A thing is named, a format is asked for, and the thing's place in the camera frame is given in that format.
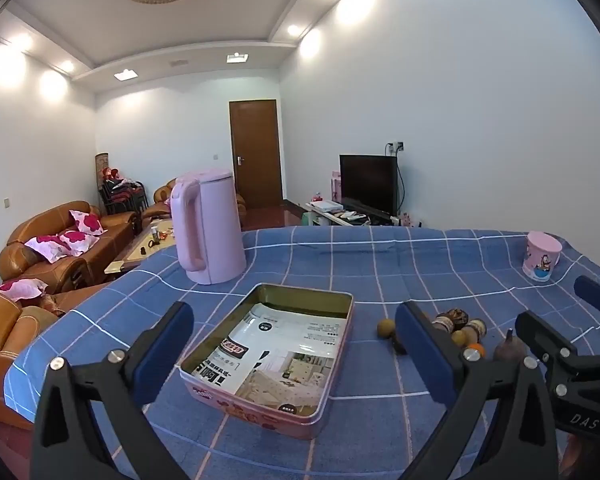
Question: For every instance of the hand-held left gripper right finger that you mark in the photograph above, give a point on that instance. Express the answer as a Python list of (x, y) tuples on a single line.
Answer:
[(420, 355)]

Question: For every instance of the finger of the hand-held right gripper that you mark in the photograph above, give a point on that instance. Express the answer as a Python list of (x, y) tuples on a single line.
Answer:
[(545, 340), (597, 297)]

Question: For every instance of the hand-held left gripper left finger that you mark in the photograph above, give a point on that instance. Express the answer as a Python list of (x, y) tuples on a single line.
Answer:
[(162, 355)]

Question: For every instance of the purple passion fruit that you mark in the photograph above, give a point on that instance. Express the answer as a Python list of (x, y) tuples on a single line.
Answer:
[(509, 349)]

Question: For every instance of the yellow green round fruit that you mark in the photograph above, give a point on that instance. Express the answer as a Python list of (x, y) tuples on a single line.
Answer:
[(458, 338)]

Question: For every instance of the brown green kiwi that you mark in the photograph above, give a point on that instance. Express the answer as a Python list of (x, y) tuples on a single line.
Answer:
[(386, 329)]

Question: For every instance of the dark cut fruit half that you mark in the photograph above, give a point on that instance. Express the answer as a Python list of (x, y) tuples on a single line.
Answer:
[(452, 319)]

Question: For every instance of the small orange tangerine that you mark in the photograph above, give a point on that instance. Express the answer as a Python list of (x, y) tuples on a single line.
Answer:
[(476, 350)]

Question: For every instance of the pink tin box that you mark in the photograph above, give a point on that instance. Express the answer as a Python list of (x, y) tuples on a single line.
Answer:
[(255, 410)]

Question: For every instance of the pink cartoon cup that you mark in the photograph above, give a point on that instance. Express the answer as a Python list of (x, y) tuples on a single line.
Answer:
[(542, 260)]

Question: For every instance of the wooden coffee table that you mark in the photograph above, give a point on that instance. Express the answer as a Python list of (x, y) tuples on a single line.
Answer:
[(142, 250)]

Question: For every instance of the blue checked tablecloth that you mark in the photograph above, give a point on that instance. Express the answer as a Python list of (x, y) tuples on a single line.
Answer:
[(330, 260)]

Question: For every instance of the pink electric kettle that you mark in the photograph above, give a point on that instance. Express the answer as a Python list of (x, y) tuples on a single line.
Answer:
[(215, 230)]

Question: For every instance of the small pink floral item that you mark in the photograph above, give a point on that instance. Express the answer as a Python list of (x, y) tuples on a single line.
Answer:
[(406, 219)]

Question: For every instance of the pink floral cushion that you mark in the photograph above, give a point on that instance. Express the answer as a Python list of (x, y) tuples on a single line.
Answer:
[(87, 220), (45, 249), (77, 239), (20, 287)]

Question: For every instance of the brown leather armchair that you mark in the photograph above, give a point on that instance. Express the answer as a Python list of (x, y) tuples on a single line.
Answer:
[(5, 340)]

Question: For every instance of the white television stand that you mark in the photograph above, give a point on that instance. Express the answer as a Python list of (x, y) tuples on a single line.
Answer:
[(337, 216)]

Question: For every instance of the stacked black chairs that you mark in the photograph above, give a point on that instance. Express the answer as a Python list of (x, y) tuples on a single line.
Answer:
[(122, 195)]

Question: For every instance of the green plastic stool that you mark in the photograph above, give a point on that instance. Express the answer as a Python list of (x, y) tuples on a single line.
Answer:
[(307, 218)]

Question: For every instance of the white set-top box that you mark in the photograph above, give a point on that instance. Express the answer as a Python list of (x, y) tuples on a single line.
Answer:
[(325, 205)]

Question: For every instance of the black television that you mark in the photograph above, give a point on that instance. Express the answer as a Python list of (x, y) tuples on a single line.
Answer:
[(368, 185)]

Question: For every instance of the tall pink box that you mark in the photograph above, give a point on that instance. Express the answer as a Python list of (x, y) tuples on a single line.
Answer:
[(335, 185)]

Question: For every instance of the rolled patterned scroll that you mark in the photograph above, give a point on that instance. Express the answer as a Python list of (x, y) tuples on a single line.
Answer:
[(102, 170)]

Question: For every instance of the brown wooden door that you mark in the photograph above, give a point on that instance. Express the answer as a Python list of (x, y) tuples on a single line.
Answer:
[(255, 152)]

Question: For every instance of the square ceiling light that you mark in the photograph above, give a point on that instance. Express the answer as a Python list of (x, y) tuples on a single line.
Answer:
[(237, 57), (126, 74)]

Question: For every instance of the ceiling air vent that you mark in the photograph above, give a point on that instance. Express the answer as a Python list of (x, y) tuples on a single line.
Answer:
[(178, 63)]

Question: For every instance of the recessed ceiling spotlight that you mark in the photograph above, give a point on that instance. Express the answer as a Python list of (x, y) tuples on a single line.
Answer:
[(66, 66), (293, 30)]

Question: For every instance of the white wall socket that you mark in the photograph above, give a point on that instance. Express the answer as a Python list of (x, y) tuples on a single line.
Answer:
[(395, 147)]

